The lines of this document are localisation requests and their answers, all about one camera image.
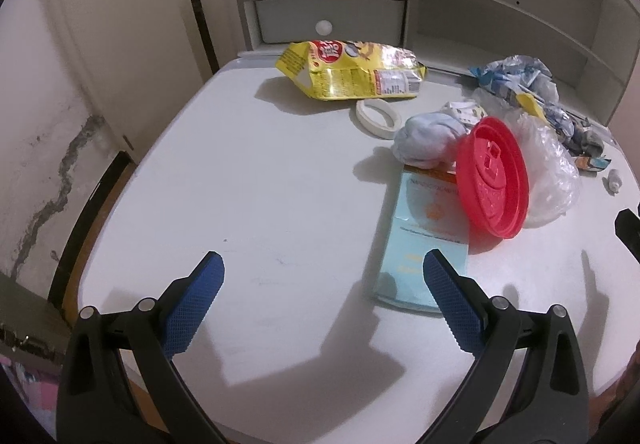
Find small white cap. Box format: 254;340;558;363
603;168;623;195

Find small torn wrapper piece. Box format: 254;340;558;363
575;155;611;173

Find clear plastic bag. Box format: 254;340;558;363
471;88;582;227

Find red plastic lid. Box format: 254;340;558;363
456;117;529;239

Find crumpled blue white wrapper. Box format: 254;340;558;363
470;54;604;158

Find patterned white cloth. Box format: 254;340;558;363
442;101;488;128

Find light blue booklet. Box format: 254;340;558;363
373;166;470;314

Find white rolled sock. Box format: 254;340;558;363
392;113;466;169

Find white drawer with knob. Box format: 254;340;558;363
256;0;405;46

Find yellow snack bag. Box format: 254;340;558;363
276;40;427;102

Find white door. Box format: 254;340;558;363
49;0;213;161

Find white tape ring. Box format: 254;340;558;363
354;98;404;141

